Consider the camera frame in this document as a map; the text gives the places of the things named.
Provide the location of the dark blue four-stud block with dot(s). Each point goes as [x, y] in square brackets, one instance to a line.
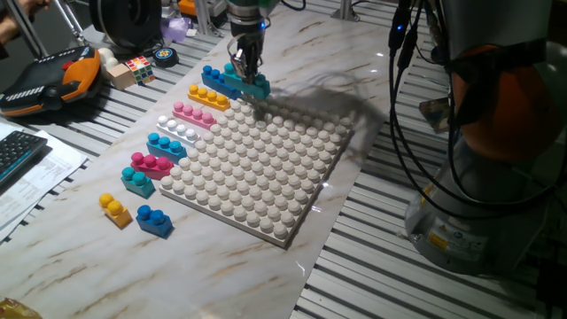
[213, 80]

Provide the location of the pink four-stud block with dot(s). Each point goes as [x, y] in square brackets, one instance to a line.
[195, 116]

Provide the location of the white four-stud block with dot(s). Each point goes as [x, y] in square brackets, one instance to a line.
[178, 130]

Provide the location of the white rounded figurine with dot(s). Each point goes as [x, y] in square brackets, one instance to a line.
[106, 56]

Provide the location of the aluminium profile post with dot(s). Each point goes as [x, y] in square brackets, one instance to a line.
[201, 15]
[344, 10]

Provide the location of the translucent purple bag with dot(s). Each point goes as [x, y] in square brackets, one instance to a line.
[175, 28]

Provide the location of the teal two-stud block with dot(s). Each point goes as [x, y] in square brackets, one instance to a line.
[138, 182]

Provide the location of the black filament spool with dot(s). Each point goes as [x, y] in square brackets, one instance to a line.
[126, 20]

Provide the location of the black keyboard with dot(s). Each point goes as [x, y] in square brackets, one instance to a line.
[17, 155]

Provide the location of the yellow two-stud block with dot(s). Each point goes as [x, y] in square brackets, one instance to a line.
[116, 212]

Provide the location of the Rubik's cube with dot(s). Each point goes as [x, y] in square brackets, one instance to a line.
[140, 70]

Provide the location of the magenta three-stud block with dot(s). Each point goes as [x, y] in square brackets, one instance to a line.
[153, 166]

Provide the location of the light blue three-stud block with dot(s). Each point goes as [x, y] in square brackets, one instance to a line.
[166, 148]

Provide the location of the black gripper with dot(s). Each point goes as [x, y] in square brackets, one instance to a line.
[247, 33]

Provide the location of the blue two-stud block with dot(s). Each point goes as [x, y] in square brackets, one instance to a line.
[154, 221]

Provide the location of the teal four-stud block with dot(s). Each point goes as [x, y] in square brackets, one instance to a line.
[254, 88]

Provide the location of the orange plastic part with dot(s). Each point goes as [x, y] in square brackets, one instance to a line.
[188, 6]

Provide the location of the plain wooden cube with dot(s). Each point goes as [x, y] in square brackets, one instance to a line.
[121, 76]

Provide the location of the yellow four-stud block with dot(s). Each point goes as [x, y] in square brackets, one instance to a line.
[209, 98]

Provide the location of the grey metal bar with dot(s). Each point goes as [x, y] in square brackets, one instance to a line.
[26, 28]

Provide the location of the gold foil packet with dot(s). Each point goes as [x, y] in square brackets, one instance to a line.
[15, 310]

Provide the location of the bare person hand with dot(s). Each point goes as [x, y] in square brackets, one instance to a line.
[35, 5]

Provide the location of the marble pattern board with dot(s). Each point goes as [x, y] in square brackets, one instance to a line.
[88, 274]

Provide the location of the bare person forearm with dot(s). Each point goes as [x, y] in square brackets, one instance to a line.
[9, 28]

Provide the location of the white studded baseplate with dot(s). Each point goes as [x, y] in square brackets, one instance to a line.
[257, 173]

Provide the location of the orange black teach pendant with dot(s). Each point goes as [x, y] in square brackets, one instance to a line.
[48, 84]

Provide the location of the printed paper sheets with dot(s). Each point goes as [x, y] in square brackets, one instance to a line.
[40, 181]

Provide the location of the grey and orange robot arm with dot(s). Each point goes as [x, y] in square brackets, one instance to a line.
[500, 111]

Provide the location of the black round puck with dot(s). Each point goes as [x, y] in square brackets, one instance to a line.
[165, 56]

